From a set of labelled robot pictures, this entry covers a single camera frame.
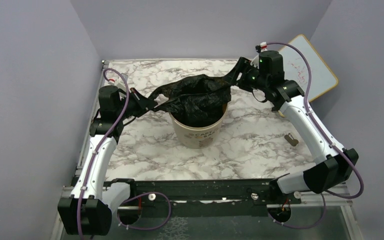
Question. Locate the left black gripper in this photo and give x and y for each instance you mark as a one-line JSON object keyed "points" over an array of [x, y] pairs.
{"points": [[144, 104]]}

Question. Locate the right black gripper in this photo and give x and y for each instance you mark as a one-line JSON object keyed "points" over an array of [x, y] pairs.
{"points": [[231, 79]]}

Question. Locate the black plastic trash bag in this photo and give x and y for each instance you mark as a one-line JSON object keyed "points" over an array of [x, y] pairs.
{"points": [[195, 101]]}

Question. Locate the beige round trash bin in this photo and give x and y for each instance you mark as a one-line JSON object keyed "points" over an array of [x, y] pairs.
{"points": [[198, 137]]}

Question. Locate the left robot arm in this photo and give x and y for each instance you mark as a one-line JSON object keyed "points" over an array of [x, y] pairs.
{"points": [[89, 209]]}

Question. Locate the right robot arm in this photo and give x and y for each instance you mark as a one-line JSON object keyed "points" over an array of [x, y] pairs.
{"points": [[333, 162]]}

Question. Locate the small grey metal piece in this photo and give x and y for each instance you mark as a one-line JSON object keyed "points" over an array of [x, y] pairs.
{"points": [[291, 140]]}

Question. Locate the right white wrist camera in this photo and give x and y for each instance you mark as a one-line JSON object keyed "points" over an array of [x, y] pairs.
{"points": [[259, 48]]}

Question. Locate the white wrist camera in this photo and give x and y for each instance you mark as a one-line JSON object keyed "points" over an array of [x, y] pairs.
{"points": [[259, 48], [118, 82]]}

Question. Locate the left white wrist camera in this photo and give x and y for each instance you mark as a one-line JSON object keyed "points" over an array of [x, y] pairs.
{"points": [[118, 82]]}

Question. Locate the white board with wooden frame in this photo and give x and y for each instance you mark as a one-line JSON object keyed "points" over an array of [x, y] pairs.
{"points": [[322, 77]]}

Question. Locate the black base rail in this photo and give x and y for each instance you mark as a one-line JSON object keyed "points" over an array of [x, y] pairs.
{"points": [[204, 198]]}

